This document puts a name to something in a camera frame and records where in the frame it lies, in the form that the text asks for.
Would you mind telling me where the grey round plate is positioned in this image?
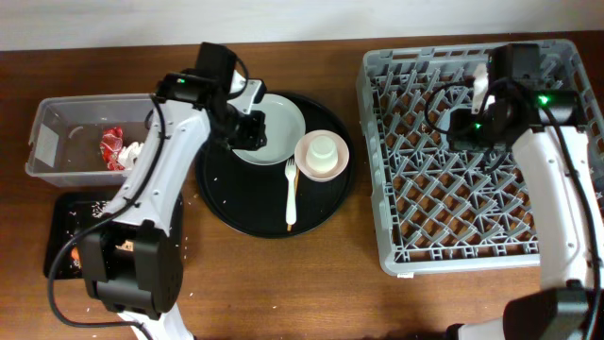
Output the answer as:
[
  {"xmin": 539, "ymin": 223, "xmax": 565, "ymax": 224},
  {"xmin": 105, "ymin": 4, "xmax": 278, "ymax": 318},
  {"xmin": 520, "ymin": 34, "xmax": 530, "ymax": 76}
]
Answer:
[{"xmin": 233, "ymin": 93, "xmax": 306, "ymax": 166}]

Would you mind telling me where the cream plastic cup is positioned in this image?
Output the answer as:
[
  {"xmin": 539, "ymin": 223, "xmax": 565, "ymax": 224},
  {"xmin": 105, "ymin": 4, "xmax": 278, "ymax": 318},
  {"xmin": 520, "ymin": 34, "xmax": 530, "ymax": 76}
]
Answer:
[{"xmin": 306, "ymin": 135, "xmax": 338, "ymax": 174}]

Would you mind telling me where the red snack wrapper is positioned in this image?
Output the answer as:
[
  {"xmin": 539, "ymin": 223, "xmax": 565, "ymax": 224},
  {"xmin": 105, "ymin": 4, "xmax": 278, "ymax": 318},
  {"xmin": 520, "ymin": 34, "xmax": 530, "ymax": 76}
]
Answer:
[{"xmin": 99, "ymin": 127, "xmax": 125, "ymax": 171}]

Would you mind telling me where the rice and peanut shell waste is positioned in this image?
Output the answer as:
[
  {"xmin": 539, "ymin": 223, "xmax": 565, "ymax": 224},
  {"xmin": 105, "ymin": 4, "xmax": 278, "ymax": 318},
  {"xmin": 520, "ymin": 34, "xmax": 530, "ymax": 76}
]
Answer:
[{"xmin": 59, "ymin": 200, "xmax": 109, "ymax": 279}]

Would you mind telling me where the orange carrot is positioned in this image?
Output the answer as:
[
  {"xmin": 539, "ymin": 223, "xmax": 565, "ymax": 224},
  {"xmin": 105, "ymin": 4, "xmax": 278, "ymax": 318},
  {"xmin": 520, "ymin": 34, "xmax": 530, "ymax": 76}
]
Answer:
[{"xmin": 71, "ymin": 247, "xmax": 80, "ymax": 264}]

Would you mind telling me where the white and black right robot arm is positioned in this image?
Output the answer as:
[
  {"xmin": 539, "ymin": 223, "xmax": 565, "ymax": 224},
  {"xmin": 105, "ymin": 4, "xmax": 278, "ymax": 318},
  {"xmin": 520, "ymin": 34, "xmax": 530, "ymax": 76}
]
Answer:
[{"xmin": 445, "ymin": 43, "xmax": 603, "ymax": 339}]

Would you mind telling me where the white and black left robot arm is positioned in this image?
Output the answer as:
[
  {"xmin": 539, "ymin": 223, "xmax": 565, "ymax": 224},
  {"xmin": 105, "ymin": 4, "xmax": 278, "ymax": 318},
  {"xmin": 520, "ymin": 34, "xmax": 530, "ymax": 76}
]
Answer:
[{"xmin": 75, "ymin": 70, "xmax": 266, "ymax": 339}]

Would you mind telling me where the grey dishwasher rack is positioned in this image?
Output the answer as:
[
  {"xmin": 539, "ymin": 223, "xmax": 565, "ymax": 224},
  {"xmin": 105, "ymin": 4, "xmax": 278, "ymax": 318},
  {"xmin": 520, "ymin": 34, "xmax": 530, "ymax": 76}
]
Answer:
[{"xmin": 357, "ymin": 40, "xmax": 603, "ymax": 277}]

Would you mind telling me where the pink bowl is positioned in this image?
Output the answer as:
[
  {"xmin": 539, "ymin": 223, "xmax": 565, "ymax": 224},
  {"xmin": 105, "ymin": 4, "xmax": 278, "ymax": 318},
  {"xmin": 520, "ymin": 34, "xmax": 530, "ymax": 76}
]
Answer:
[{"xmin": 294, "ymin": 130, "xmax": 350, "ymax": 182}]

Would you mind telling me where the white plastic fork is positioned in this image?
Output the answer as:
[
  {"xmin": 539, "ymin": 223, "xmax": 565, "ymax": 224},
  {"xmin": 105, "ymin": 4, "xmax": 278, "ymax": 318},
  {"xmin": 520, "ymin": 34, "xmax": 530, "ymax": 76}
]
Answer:
[{"xmin": 285, "ymin": 158, "xmax": 297, "ymax": 225}]

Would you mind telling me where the round black tray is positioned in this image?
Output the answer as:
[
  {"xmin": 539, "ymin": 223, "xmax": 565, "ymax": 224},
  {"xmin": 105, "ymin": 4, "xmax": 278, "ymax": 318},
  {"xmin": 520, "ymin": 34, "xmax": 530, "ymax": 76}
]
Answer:
[{"xmin": 193, "ymin": 91, "xmax": 356, "ymax": 239}]

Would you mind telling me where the wooden chopstick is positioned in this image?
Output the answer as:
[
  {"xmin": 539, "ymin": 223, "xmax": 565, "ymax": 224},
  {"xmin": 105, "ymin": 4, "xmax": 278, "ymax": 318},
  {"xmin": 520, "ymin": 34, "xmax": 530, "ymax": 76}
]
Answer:
[{"xmin": 287, "ymin": 168, "xmax": 300, "ymax": 232}]

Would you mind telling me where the clear plastic bin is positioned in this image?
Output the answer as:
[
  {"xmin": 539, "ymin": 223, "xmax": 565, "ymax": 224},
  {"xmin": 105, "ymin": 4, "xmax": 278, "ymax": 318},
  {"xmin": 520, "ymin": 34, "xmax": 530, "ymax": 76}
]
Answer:
[{"xmin": 25, "ymin": 93, "xmax": 153, "ymax": 187}]

